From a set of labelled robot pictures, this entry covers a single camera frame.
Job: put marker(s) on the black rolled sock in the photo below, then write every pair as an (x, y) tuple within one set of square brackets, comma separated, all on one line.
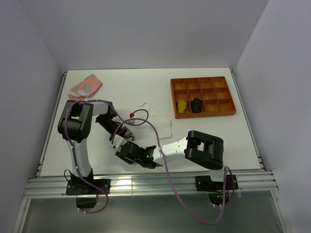
[(196, 106)]

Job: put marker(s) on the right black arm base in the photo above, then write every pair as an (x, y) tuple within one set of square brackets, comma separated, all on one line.
[(214, 189)]

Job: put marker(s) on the white sock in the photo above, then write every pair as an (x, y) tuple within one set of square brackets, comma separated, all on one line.
[(161, 124)]

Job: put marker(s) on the orange compartment tray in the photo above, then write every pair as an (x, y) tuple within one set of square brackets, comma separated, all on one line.
[(214, 93)]

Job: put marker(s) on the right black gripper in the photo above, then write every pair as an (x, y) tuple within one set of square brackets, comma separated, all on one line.
[(129, 161)]

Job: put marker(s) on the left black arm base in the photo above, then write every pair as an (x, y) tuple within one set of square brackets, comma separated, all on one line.
[(87, 193)]

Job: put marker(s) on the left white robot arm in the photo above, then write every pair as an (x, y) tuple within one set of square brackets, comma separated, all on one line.
[(75, 124)]

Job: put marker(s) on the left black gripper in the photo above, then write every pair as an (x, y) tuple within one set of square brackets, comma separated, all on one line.
[(117, 132)]

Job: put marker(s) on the pink green patterned socks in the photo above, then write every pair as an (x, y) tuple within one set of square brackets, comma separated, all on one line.
[(83, 90)]

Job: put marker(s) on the yellow rolled sock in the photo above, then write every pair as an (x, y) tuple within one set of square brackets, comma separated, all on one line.
[(182, 107)]

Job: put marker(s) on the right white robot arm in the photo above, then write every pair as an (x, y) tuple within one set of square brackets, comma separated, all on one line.
[(200, 148)]

